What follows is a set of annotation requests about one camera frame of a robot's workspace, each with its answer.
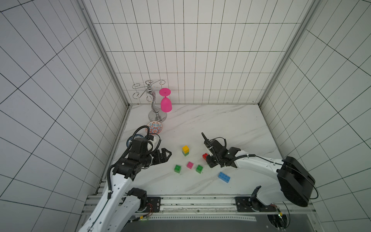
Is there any yellow lego cube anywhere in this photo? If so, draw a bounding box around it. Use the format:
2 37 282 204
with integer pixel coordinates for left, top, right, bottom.
182 146 189 153

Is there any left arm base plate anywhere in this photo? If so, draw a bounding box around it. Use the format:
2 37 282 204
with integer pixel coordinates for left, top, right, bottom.
137 197 161 214

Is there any pink lego cube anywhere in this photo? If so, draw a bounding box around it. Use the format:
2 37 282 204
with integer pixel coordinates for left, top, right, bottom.
187 162 194 169

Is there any pink plastic wine glass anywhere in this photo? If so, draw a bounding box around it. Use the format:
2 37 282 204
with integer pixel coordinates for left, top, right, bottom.
159 88 173 113

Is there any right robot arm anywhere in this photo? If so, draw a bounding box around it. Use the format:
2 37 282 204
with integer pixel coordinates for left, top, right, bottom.
203 136 316 212

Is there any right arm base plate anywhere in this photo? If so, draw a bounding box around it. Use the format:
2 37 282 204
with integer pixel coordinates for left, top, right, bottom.
235 196 276 213

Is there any blue patterned small plate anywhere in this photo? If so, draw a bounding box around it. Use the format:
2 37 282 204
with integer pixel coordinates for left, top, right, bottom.
126 134 144 147

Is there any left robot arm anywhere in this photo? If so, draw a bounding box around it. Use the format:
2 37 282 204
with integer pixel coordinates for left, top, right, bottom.
80 135 172 232

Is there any red patterned small bowl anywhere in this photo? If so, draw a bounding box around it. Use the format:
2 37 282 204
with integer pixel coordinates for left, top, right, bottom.
147 121 163 134

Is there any silver glass hanger stand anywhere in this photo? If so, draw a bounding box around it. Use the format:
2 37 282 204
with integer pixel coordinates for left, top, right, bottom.
132 79 167 122

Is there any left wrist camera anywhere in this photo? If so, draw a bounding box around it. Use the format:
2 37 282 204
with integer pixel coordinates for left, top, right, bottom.
145 135 162 155

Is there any aluminium rail frame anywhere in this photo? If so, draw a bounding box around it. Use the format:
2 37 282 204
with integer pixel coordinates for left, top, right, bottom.
81 193 317 224

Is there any blue long lego brick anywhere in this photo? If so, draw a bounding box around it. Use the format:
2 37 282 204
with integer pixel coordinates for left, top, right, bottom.
218 172 231 183

